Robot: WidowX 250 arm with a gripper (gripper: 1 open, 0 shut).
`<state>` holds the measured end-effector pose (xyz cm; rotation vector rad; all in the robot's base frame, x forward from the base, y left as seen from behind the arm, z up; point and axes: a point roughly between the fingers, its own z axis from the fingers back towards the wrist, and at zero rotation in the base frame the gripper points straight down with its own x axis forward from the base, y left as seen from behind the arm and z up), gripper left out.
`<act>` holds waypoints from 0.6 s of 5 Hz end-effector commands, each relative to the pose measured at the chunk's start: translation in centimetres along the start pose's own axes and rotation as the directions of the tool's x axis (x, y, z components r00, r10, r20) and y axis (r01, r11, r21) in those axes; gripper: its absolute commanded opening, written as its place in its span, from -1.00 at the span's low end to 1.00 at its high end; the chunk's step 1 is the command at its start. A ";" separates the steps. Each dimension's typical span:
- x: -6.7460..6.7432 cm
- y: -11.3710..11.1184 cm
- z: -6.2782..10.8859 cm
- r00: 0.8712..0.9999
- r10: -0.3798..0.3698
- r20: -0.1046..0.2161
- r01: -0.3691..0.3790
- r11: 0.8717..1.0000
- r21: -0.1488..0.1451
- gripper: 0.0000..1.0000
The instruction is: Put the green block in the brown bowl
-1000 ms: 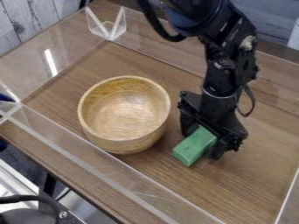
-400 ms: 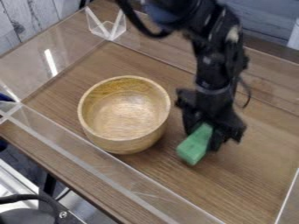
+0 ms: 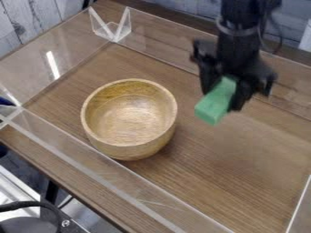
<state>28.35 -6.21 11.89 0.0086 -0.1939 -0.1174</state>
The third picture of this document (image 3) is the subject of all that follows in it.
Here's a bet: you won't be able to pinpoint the black metal bracket with screw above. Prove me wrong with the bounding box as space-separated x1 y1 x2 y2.
40 204 90 233

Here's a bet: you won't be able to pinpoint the green rectangular block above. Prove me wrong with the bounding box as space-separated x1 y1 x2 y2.
195 76 237 126

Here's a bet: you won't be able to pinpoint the clear acrylic tray walls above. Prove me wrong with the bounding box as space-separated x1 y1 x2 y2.
0 1 311 233

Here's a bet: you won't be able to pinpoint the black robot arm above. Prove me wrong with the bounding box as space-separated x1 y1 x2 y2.
191 0 282 111

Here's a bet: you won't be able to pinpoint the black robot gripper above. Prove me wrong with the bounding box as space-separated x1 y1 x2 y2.
191 17 278 111

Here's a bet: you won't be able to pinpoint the black cable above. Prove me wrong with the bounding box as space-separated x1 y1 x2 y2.
0 200 62 226

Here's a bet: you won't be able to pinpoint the brown wooden bowl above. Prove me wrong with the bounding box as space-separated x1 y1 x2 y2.
80 78 178 161

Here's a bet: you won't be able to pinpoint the black table leg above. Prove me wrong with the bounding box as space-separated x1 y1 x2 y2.
46 181 60 204

